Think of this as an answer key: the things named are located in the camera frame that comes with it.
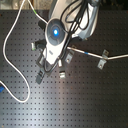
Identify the white routed cable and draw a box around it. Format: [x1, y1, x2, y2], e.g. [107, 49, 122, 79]
[67, 47, 128, 61]

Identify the blue connector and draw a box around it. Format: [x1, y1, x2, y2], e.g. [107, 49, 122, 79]
[0, 86, 5, 94]

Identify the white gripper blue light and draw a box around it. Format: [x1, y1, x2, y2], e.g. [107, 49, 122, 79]
[32, 18, 83, 79]

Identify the metal cable clip right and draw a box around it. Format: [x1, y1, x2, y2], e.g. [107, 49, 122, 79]
[97, 50, 109, 70]

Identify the metal cable clip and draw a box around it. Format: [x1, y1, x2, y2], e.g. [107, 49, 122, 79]
[65, 50, 74, 64]
[97, 50, 109, 70]

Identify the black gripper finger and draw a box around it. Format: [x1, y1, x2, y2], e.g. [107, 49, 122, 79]
[36, 68, 45, 83]

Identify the metal cable clip left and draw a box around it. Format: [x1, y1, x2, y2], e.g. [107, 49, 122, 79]
[65, 50, 74, 64]

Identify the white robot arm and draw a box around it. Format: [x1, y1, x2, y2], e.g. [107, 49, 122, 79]
[32, 0, 100, 84]

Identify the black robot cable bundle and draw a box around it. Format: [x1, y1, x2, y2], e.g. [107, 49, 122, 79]
[65, 0, 94, 38]

